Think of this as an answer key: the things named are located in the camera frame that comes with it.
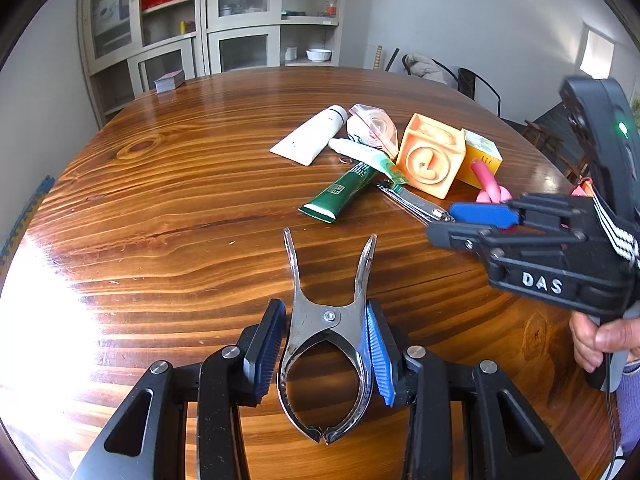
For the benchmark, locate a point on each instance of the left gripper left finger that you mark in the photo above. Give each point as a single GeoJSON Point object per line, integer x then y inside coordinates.
{"type": "Point", "coordinates": [145, 438]}

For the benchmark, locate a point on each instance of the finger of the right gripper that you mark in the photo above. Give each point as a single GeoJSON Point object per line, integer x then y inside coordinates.
{"type": "Point", "coordinates": [498, 215]}
{"type": "Point", "coordinates": [460, 236]}

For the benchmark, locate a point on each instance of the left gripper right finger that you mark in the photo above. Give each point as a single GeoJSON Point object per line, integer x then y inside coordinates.
{"type": "Point", "coordinates": [504, 438]}

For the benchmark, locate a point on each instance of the pink knotted foam toy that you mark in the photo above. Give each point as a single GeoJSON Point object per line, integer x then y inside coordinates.
{"type": "Point", "coordinates": [491, 192]}

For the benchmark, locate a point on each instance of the metal nail clipper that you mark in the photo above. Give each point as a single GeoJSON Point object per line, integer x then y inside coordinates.
{"type": "Point", "coordinates": [420, 208]}

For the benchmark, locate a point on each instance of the yellow green carton box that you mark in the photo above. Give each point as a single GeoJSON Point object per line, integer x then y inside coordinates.
{"type": "Point", "coordinates": [478, 149]}

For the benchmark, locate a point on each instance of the light orange toy cube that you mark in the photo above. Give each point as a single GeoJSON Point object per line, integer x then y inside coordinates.
{"type": "Point", "coordinates": [430, 155]}

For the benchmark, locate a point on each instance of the white green toothpaste tube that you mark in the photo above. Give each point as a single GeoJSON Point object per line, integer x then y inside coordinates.
{"type": "Point", "coordinates": [373, 157]}

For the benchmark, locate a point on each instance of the bagged gauze roll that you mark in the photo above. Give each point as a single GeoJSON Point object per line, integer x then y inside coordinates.
{"type": "Point", "coordinates": [371, 126]}

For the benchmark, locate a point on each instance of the metal spring clamp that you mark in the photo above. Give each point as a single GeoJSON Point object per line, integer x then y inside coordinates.
{"type": "Point", "coordinates": [345, 327]}

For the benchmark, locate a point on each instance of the white cream tube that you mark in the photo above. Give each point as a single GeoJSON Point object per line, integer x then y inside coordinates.
{"type": "Point", "coordinates": [306, 142]}

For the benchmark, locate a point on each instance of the red-orange toy cube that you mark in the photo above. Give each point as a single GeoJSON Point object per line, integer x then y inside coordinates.
{"type": "Point", "coordinates": [583, 188]}

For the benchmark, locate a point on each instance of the person's right hand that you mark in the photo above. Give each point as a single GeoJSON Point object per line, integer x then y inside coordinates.
{"type": "Point", "coordinates": [591, 342]}

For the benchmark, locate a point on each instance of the wooden chair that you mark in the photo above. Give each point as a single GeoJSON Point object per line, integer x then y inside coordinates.
{"type": "Point", "coordinates": [550, 146]}

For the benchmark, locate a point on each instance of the black metal chair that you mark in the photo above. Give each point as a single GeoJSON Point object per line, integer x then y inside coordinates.
{"type": "Point", "coordinates": [468, 82]}

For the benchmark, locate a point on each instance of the chair with grey coat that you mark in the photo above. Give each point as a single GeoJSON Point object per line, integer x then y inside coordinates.
{"type": "Point", "coordinates": [424, 67]}

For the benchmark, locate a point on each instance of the white bowl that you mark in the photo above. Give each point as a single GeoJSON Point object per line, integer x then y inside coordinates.
{"type": "Point", "coordinates": [318, 55]}

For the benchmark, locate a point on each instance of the purple card deck box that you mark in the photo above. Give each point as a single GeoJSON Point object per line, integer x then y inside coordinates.
{"type": "Point", "coordinates": [170, 81]}

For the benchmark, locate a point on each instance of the grey display cabinet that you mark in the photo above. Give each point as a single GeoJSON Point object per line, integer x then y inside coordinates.
{"type": "Point", "coordinates": [126, 44]}

